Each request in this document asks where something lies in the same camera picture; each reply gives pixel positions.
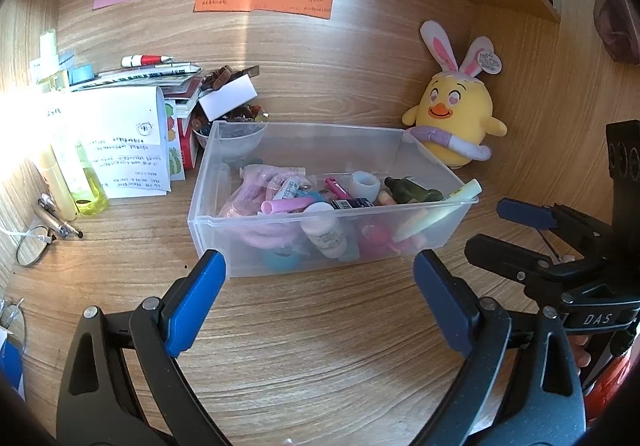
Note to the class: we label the teal round case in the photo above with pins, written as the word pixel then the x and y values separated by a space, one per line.
pixel 280 260

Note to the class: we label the white green tube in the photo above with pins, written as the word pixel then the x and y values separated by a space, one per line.
pixel 462 191

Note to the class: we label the pile of brown trinkets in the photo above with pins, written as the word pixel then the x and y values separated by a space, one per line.
pixel 220 76

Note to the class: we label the dark brown hanging object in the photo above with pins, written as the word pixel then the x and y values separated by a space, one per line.
pixel 617 21

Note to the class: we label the white blank card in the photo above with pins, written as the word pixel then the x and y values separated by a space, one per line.
pixel 227 96

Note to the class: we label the stack of booklets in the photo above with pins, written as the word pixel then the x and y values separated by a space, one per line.
pixel 150 76

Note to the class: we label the yellow green liquid bottle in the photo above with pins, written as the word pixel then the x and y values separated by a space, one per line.
pixel 82 176

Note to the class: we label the white handwritten paper sheet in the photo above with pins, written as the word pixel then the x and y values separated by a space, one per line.
pixel 125 141

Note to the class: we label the dark green bottle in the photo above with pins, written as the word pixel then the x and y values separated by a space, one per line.
pixel 412 190

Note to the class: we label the pink marker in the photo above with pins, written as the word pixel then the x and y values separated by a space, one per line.
pixel 285 205

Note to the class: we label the yellow chick plush toy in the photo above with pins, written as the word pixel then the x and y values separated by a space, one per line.
pixel 455 116

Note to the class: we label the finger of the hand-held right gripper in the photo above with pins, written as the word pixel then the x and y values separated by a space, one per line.
pixel 500 256
pixel 520 213

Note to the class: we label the white round cap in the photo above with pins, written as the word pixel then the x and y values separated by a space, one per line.
pixel 364 183

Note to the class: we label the person's right hand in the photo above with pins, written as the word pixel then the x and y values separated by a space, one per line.
pixel 581 351

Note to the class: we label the small peach bottle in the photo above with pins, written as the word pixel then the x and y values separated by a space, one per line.
pixel 386 198

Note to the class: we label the pink round case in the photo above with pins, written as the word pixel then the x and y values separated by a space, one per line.
pixel 377 238

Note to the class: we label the pale yellow tube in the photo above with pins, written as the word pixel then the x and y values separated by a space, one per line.
pixel 57 186

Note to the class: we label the red white marker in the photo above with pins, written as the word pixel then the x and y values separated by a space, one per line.
pixel 147 60

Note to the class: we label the small white bottle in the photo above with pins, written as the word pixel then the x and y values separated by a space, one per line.
pixel 325 236

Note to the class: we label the silver pen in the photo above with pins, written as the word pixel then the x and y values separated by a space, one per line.
pixel 57 221

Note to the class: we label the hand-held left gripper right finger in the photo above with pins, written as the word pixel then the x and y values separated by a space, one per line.
pixel 440 298

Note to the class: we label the red fruit print box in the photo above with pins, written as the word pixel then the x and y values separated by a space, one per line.
pixel 184 136

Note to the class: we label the red object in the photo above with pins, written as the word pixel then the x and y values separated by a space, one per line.
pixel 607 391

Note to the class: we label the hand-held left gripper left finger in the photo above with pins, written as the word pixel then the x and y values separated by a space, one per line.
pixel 195 298

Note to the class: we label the small translucent bowl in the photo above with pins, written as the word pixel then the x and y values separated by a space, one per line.
pixel 235 141

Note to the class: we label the black barcode box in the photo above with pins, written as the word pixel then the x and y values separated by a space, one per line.
pixel 352 204

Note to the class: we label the thin frame eyeglasses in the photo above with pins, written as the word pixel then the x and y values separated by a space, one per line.
pixel 12 318

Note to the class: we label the clear plastic storage box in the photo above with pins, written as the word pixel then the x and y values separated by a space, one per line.
pixel 310 146

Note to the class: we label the blue white box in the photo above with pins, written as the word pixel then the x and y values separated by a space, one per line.
pixel 10 366

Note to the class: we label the blue hair clip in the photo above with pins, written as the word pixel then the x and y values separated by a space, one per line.
pixel 312 196

